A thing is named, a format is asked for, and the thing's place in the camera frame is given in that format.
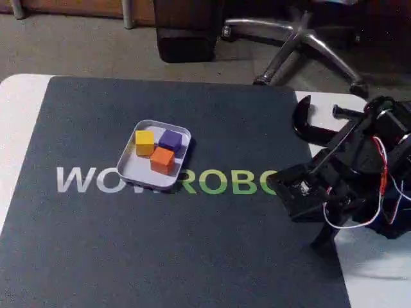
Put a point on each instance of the orange wooden block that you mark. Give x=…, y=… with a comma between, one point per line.
x=162, y=160

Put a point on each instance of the purple wooden block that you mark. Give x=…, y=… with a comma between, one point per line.
x=170, y=139

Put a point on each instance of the yellow wooden block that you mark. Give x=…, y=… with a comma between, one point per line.
x=144, y=141

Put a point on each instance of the white rectangular tray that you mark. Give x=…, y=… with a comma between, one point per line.
x=135, y=170

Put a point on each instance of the black table clamp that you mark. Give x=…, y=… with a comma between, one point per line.
x=302, y=128

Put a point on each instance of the chrome office chair base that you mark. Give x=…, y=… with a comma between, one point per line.
x=308, y=35

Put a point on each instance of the dark mat with printed letters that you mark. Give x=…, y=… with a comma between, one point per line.
x=128, y=240

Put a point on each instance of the black box on floor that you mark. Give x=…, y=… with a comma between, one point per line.
x=186, y=32

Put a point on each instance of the grey metal furniture leg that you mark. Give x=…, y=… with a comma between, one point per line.
x=128, y=13
x=16, y=8

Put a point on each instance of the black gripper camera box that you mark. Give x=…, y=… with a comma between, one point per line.
x=295, y=192

